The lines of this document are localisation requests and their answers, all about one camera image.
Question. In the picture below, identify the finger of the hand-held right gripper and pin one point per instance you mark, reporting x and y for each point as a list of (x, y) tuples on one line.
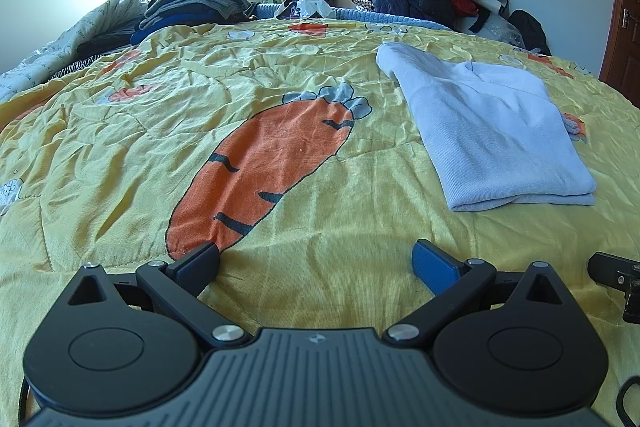
[(612, 272)]

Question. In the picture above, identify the light purple long-sleeve top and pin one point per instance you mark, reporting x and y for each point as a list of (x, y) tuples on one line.
[(490, 132)]

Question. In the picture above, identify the yellow carrot and sheep quilt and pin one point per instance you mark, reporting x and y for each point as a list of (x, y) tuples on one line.
[(275, 117)]

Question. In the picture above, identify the navy padded jacket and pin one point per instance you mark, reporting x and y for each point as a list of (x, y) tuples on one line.
[(405, 4)]

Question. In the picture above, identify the blue knitted blanket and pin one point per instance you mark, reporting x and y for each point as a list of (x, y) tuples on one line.
[(380, 14)]

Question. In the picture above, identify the white patterned quilt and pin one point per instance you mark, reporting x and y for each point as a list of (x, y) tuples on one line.
[(55, 42)]

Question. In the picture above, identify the black bag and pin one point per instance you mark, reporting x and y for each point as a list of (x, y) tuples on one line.
[(530, 32)]

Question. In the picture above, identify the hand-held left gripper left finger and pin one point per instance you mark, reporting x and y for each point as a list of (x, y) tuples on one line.
[(197, 264)]

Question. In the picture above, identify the clear plastic bag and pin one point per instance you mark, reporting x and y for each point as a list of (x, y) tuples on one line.
[(495, 27)]

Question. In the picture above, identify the white plastic bag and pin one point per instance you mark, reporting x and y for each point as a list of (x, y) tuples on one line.
[(310, 7)]

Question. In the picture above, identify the stack of folded dark clothes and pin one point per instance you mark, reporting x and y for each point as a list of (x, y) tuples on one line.
[(190, 7)]

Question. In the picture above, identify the black white striped cloth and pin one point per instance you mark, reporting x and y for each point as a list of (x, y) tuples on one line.
[(72, 68)]

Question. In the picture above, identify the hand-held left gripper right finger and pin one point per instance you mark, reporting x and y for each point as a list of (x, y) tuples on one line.
[(432, 264)]

